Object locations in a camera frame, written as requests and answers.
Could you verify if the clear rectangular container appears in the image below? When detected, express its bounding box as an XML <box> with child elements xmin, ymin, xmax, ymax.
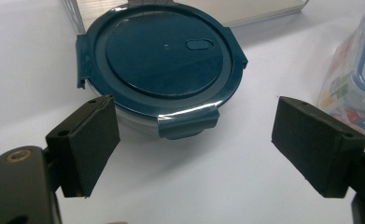
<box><xmin>316</xmin><ymin>7</ymin><xmax>365</xmax><ymax>147</ymax></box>

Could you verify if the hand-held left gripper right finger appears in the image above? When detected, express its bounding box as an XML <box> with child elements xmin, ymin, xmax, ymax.
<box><xmin>271</xmin><ymin>95</ymin><xmax>365</xmax><ymax>199</ymax></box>

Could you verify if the dark round container lid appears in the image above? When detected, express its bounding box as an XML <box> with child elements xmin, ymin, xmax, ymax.
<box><xmin>76</xmin><ymin>1</ymin><xmax>249</xmax><ymax>141</ymax></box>

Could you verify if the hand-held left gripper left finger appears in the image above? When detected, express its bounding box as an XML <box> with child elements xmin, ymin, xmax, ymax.
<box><xmin>45</xmin><ymin>94</ymin><xmax>121</xmax><ymax>199</ymax></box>

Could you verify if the white wire shelf rack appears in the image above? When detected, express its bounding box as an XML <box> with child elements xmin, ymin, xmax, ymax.
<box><xmin>62</xmin><ymin>0</ymin><xmax>310</xmax><ymax>35</ymax></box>

